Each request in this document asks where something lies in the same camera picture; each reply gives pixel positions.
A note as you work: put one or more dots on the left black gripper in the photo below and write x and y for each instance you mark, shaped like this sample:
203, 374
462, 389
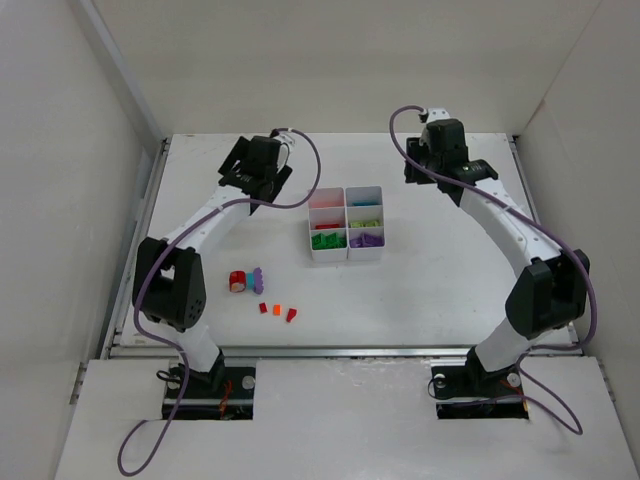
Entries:
232, 160

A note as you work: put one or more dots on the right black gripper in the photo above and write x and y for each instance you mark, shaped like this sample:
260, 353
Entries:
412, 161

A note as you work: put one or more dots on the green lego plate piece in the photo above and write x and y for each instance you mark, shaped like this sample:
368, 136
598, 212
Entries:
318, 242

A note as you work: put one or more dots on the teal lego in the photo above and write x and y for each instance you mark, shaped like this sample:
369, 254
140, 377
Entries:
249, 281

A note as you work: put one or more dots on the red cylinder lego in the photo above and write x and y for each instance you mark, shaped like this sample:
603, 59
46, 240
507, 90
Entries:
237, 281

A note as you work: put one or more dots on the purple flower lego piece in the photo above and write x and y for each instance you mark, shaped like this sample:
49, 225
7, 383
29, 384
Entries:
259, 281

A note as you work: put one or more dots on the red slope lego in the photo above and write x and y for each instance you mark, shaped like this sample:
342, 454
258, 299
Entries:
291, 314

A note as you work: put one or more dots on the blue lego brick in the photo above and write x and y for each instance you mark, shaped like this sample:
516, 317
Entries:
363, 203

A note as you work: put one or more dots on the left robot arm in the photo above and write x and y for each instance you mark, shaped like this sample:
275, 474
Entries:
169, 293

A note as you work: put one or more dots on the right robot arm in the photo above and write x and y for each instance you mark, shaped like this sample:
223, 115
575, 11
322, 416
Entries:
550, 289

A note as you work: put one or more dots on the left white compartment tray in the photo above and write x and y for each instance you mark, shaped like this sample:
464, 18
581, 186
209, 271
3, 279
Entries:
327, 205

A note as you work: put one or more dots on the white compartment tray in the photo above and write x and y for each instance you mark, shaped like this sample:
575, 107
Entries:
364, 214
327, 205

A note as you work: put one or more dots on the right white compartment tray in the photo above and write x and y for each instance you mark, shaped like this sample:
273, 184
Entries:
364, 214

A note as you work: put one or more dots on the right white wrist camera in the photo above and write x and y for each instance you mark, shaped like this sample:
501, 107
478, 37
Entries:
433, 114

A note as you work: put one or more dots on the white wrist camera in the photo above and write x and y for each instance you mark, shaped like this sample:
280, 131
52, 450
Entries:
433, 114
284, 137

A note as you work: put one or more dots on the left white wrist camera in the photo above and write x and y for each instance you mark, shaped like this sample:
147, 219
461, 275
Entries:
284, 137

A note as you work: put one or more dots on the left side metal rail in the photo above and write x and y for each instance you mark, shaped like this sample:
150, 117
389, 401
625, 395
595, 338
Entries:
145, 188

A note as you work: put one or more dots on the metal rail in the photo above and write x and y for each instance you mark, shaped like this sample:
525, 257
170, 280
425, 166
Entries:
145, 188
128, 352

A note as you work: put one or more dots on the metal rail front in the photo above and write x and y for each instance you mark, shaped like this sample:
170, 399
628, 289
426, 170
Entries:
128, 352

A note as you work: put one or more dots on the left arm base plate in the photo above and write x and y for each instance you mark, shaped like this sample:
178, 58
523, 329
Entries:
228, 395

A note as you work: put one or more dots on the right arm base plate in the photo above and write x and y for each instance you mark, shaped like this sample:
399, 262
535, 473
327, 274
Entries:
459, 396

